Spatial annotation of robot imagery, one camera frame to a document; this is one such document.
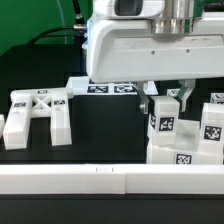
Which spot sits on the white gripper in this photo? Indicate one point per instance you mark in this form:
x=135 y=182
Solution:
x=123 y=50

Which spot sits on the white part left edge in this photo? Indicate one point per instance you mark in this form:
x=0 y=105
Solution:
x=2 y=123

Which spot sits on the white tagged right block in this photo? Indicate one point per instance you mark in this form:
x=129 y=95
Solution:
x=217 y=98

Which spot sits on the white chair seat part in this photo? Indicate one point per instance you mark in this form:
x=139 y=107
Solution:
x=187 y=149

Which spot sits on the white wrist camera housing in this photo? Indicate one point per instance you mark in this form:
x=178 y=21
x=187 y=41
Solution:
x=128 y=9

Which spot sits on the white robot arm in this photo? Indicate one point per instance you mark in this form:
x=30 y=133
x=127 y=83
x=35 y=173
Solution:
x=178 y=17

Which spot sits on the white tagged small block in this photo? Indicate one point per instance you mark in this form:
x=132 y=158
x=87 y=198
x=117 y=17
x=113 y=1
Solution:
x=173 y=92

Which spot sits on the white front rail barrier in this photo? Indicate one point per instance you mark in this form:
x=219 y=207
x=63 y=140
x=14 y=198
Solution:
x=112 y=179

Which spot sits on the white chair back frame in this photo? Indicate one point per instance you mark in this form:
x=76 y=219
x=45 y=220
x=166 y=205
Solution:
x=28 y=104

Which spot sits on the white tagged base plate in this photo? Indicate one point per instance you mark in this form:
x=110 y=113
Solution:
x=83 y=86

